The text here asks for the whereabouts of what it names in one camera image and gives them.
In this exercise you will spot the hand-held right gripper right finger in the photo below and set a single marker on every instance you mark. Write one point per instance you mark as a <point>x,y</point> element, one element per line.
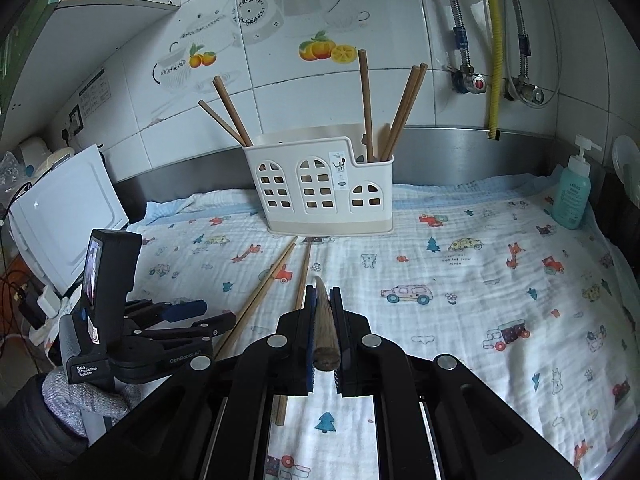
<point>338,350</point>

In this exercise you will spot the metal valve with red knob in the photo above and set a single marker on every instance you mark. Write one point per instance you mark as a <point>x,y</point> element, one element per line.
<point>470,82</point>

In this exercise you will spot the teaware and fruit wall decal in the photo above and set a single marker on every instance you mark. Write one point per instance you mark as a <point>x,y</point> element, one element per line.
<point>280,10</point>

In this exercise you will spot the metal water valve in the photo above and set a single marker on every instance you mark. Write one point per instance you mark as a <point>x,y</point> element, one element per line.
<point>525,92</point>

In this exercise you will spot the cream plastic chopstick holder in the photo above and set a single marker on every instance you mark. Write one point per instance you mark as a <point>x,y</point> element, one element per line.
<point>320,200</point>

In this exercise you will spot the brown wooden chopstick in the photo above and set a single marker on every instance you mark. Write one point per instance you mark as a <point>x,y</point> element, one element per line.
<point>400,110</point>
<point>365,105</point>
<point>222,122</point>
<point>234,110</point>
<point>414,95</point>
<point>325,330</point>

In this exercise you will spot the row of wooden chopsticks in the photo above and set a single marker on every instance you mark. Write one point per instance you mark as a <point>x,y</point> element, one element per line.
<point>260,291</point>

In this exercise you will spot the light blue towel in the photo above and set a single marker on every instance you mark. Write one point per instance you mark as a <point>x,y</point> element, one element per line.
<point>170,207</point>

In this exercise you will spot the white wall info sticker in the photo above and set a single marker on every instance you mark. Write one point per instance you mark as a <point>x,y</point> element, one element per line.
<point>94,92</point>

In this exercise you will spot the white charger plug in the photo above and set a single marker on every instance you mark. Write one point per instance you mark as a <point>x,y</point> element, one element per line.
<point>49,301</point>

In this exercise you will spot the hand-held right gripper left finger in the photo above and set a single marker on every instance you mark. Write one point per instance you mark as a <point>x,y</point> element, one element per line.
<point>310,350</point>

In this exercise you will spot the teal soap pump bottle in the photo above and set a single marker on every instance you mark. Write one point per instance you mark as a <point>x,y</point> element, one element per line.
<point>572,195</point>

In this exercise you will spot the clear plastic bag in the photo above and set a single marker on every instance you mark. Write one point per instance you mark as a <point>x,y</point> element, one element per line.
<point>11,167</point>

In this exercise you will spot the white printed cartoon cloth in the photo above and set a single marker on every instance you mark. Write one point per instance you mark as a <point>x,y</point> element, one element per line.
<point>450,310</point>

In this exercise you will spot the white power strip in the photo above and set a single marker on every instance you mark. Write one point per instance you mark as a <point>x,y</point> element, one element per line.
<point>47,332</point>

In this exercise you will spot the black wall socket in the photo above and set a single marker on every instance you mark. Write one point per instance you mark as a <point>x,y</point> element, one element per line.
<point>75,119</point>

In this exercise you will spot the white appliance lid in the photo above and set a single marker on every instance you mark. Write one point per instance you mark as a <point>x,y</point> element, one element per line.
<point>70,215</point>

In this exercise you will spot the white ladle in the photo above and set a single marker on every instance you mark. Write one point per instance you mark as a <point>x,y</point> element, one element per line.
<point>627,160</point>

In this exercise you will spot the person's left forearm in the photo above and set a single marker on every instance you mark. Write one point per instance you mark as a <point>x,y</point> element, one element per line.
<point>30,422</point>

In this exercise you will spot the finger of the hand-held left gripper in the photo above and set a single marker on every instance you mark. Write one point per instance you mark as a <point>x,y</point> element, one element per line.
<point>190,306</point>
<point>200,327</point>

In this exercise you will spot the person's left hand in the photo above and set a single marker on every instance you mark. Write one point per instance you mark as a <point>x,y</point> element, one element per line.
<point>62,400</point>

